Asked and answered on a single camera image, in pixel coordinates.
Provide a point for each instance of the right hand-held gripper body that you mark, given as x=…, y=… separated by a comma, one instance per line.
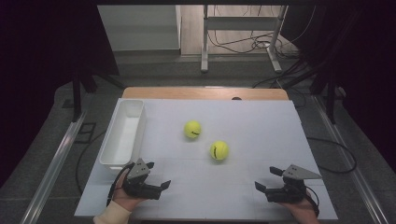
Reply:
x=288, y=191

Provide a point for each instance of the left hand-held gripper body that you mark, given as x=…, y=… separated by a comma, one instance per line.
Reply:
x=140, y=186

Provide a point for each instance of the white plastic bin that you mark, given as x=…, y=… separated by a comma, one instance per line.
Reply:
x=124, y=137

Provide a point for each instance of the yellow tennis ball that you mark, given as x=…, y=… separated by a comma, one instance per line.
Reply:
x=192, y=129
x=219, y=150

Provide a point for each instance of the person's left hand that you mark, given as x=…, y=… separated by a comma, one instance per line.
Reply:
x=124, y=200

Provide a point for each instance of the person's right hand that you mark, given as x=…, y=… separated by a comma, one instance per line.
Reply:
x=300, y=212

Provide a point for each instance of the wooden table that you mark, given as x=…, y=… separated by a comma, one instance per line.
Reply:
x=202, y=92

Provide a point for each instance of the black metal stand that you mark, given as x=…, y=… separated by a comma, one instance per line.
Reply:
x=76, y=96
x=330, y=99

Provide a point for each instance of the white cabinet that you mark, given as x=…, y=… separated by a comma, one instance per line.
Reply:
x=140, y=28

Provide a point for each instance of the dark curtain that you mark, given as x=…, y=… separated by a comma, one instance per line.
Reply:
x=37, y=62
x=367, y=62

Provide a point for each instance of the metal floor rail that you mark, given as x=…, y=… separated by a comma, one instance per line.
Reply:
x=351, y=161
x=53, y=169

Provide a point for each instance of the white metal desk frame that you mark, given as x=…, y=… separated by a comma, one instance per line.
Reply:
x=239, y=23

